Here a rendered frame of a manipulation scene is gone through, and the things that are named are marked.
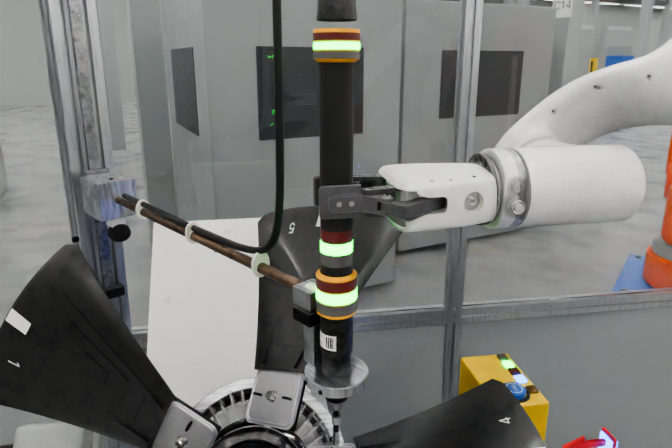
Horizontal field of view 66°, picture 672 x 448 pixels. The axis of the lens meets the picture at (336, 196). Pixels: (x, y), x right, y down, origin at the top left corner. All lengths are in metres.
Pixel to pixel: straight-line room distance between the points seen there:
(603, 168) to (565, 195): 0.05
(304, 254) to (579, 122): 0.38
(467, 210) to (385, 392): 1.06
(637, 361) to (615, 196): 1.28
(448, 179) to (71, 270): 0.44
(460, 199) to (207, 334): 0.55
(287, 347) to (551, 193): 0.36
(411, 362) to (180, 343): 0.76
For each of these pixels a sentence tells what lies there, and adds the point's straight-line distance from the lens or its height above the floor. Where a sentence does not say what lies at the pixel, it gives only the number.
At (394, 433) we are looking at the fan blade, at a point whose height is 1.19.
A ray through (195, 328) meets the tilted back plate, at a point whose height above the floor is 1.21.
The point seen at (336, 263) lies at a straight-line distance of 0.52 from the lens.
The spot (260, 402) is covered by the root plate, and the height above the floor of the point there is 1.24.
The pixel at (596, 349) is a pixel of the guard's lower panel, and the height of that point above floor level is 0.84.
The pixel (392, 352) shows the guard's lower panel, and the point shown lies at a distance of 1.46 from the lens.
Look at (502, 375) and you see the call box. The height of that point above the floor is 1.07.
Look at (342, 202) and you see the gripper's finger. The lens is 0.48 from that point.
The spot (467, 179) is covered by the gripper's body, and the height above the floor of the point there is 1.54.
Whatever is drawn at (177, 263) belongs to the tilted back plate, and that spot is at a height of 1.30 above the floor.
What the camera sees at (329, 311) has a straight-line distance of 0.54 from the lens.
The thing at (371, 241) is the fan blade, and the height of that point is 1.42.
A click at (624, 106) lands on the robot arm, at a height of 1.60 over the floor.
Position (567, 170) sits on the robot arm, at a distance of 0.56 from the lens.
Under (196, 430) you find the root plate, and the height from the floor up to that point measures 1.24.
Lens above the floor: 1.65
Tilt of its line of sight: 15 degrees down
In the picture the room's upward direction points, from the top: straight up
